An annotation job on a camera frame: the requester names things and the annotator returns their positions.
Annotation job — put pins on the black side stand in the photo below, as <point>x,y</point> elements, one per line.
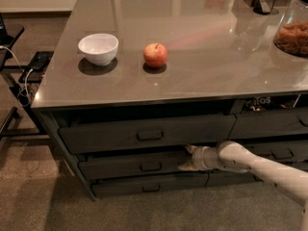
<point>19,79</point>

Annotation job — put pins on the glass jar with snacks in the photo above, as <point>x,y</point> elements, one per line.
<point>292,33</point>

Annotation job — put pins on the white ceramic bowl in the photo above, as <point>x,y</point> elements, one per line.
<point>99,49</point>

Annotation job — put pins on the black smartphone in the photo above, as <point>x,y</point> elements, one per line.
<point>40,60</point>

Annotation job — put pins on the snack bag in drawer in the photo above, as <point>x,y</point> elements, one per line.
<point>258,104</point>

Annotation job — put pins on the red apple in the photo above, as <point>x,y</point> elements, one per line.
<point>155,55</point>

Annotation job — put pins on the dark cabinet frame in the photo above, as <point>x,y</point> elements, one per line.
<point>56,118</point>

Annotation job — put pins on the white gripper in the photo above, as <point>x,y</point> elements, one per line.
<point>200,158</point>

